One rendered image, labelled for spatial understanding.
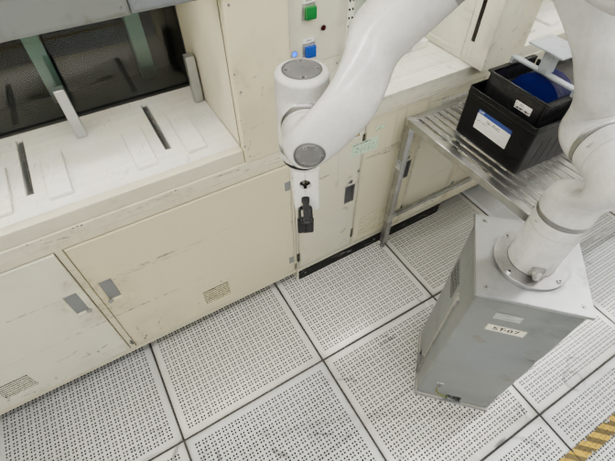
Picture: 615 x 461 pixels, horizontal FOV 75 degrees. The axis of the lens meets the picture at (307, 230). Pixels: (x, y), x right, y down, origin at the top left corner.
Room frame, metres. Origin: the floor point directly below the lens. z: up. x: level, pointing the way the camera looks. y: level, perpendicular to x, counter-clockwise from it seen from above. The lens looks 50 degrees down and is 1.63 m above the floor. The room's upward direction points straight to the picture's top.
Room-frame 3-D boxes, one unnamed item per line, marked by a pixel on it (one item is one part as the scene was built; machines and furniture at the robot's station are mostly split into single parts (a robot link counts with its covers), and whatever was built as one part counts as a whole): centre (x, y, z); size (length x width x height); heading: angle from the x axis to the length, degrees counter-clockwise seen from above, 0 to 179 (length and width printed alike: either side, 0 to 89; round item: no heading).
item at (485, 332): (0.62, -0.59, 0.38); 0.28 x 0.28 x 0.76; 75
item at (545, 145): (1.14, -0.71, 0.85); 0.28 x 0.28 x 0.17; 29
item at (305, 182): (0.57, 0.01, 1.12); 0.10 x 0.07 x 0.11; 5
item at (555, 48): (1.14, -0.71, 0.93); 0.24 x 0.20 x 0.32; 29
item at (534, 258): (0.62, -0.59, 0.85); 0.19 x 0.19 x 0.18
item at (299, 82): (0.56, 0.01, 1.26); 0.09 x 0.08 x 0.13; 6
